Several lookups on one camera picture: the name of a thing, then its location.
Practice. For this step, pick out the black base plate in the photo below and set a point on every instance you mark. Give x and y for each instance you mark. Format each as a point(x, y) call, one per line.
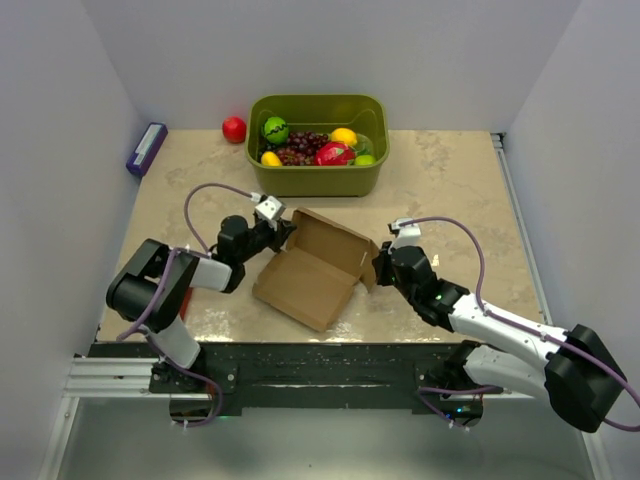
point(237, 376)

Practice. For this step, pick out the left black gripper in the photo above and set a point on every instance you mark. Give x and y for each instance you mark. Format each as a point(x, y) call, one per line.
point(279, 234)

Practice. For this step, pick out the green lime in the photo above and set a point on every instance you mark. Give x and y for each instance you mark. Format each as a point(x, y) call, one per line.
point(364, 160)

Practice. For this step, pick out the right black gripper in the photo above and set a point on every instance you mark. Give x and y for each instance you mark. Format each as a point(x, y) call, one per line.
point(380, 264)

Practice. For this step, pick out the brown cardboard box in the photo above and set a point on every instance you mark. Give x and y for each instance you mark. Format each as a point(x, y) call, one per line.
point(314, 277)

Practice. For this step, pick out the red apple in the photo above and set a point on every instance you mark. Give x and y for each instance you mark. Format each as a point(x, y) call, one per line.
point(234, 129)

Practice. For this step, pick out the green striped ball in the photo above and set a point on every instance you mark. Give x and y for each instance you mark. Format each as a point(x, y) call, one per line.
point(275, 130)

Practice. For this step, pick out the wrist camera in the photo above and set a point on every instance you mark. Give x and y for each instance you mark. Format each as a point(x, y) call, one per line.
point(406, 232)
point(267, 208)

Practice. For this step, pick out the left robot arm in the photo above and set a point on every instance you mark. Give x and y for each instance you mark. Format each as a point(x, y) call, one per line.
point(149, 291)

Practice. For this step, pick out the red dragon fruit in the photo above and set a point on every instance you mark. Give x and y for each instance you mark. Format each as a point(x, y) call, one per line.
point(334, 154)

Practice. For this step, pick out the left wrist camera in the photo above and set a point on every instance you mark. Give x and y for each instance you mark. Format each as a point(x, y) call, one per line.
point(267, 208)

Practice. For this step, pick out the yellow lemon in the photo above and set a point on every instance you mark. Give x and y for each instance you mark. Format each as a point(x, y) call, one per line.
point(345, 136)

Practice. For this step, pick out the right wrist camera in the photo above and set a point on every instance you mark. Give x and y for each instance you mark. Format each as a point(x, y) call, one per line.
point(406, 232)

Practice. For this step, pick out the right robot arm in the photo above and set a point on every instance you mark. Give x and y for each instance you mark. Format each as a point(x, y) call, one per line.
point(570, 370)

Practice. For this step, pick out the purple flat box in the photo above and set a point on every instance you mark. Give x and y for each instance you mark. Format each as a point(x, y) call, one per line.
point(142, 157)

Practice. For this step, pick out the small yellow fruit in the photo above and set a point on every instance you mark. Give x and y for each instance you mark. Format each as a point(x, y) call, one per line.
point(270, 159)

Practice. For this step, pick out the green plastic bin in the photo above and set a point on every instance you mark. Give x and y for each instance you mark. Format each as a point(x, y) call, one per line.
point(320, 113)

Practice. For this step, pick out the red flat box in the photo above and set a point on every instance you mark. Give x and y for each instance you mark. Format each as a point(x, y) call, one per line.
point(185, 303)

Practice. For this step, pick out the purple grape bunch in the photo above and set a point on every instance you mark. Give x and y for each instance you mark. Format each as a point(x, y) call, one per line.
point(300, 148)

